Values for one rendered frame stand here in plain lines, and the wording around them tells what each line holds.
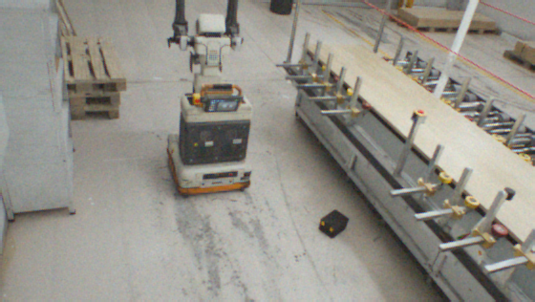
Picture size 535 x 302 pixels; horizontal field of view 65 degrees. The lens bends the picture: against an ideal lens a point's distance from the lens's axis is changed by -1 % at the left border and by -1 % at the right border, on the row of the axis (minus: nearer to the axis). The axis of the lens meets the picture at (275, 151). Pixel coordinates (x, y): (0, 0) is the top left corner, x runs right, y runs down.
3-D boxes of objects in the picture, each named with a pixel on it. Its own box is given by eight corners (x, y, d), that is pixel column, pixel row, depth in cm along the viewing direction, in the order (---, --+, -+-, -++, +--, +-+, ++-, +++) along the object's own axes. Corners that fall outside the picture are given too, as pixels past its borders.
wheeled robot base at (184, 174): (250, 189, 375) (254, 166, 361) (179, 198, 351) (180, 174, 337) (230, 147, 425) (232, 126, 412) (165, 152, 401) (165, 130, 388)
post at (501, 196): (468, 256, 250) (503, 193, 224) (463, 252, 252) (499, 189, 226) (472, 255, 251) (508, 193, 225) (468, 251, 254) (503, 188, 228)
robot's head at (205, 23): (226, 32, 334) (224, 13, 336) (200, 31, 326) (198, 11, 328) (222, 38, 347) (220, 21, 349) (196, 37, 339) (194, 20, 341)
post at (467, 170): (439, 229, 270) (469, 169, 244) (436, 226, 272) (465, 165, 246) (443, 229, 271) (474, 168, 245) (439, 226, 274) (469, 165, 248)
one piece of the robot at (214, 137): (246, 172, 371) (258, 85, 327) (182, 179, 351) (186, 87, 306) (234, 151, 397) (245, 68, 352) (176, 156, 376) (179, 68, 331)
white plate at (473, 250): (478, 265, 242) (485, 252, 237) (448, 233, 261) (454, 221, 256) (479, 265, 242) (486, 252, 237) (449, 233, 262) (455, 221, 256)
